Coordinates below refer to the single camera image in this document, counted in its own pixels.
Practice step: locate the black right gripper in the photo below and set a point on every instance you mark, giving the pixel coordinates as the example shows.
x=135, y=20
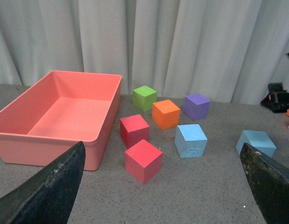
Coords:
x=277, y=99

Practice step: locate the salmon pink plastic bin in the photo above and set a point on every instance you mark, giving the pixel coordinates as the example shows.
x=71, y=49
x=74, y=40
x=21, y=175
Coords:
x=61, y=109

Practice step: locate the smooth light blue block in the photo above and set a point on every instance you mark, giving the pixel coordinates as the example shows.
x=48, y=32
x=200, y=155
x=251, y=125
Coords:
x=258, y=139

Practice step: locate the green foam block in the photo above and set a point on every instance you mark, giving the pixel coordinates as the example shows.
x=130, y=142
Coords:
x=143, y=97

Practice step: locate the orange block near green block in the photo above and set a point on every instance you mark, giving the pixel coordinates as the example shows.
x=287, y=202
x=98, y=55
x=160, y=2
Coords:
x=165, y=114

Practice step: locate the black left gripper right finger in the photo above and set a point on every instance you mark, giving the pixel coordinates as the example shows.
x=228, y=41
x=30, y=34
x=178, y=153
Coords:
x=269, y=184

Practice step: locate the grey white curtain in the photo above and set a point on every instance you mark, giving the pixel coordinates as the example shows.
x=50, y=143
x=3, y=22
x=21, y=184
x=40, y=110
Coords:
x=227, y=50

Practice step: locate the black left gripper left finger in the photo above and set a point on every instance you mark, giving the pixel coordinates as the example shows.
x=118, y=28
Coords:
x=48, y=196

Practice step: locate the purple block near curtain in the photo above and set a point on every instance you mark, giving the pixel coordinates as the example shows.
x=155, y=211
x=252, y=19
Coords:
x=196, y=106

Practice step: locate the red block near bin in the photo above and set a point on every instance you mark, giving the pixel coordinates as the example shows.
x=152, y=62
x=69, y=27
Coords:
x=134, y=129

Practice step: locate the red block in front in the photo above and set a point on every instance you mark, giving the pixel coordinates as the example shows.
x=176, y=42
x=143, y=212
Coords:
x=143, y=161

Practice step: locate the dented light blue block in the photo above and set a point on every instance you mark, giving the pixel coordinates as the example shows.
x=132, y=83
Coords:
x=190, y=141

